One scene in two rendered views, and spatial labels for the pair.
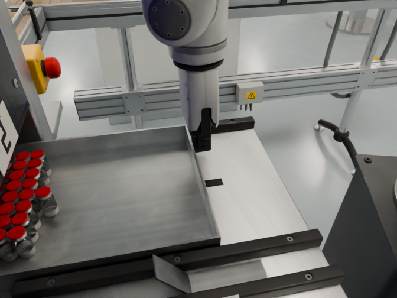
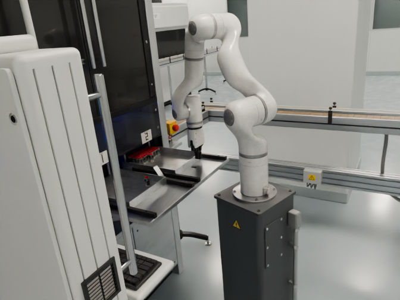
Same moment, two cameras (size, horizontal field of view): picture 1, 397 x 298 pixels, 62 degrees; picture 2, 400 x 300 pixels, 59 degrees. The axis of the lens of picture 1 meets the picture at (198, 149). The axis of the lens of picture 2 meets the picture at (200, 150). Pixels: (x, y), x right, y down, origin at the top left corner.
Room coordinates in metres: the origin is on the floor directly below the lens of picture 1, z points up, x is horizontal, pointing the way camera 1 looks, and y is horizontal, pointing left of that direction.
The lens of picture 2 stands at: (-0.80, -1.19, 1.58)
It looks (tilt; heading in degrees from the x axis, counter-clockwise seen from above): 20 degrees down; 43
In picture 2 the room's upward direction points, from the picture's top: 5 degrees counter-clockwise
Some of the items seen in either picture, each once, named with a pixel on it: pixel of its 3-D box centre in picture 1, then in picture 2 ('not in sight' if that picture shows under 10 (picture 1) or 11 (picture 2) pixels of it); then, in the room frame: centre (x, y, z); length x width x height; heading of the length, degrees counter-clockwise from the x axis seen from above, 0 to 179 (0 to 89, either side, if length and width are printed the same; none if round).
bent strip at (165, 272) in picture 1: (212, 268); (167, 173); (0.22, -0.02, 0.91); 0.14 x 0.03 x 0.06; 102
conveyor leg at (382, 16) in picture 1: (360, 81); not in sight; (1.53, -0.83, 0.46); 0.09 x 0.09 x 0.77; 12
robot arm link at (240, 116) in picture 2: not in sight; (246, 127); (0.32, -0.41, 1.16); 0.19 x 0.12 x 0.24; 166
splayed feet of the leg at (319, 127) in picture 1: (339, 141); not in sight; (1.53, -0.83, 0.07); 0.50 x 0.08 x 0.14; 12
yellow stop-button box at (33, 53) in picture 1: (24, 70); (169, 127); (0.57, 0.33, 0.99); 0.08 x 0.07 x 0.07; 102
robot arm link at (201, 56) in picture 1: (197, 45); (194, 123); (0.46, 0.00, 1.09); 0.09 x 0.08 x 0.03; 11
